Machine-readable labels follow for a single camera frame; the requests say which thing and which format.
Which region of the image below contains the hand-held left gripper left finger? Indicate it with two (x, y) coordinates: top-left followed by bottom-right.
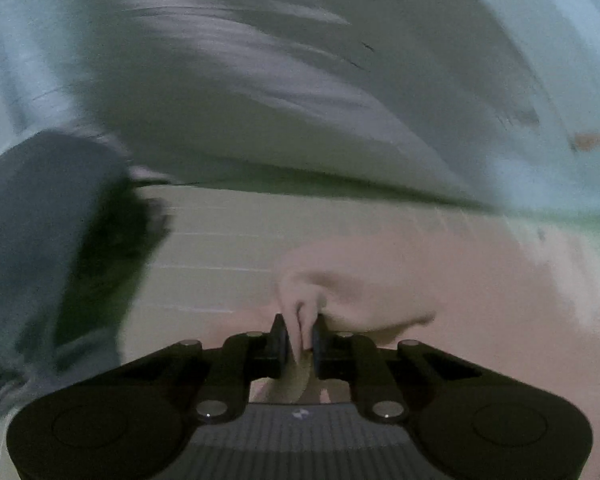
(114, 313), (291, 424)

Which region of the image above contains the pale blue sheet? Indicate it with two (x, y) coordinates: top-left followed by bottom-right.
(0, 0), (600, 216)

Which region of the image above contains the beige cloth garment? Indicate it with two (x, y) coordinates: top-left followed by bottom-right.
(225, 237), (600, 480)

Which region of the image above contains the dark grey cloth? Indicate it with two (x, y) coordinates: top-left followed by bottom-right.
(0, 129), (175, 428)

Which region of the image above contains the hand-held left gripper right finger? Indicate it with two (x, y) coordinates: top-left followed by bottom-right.
(311, 313), (487, 424)

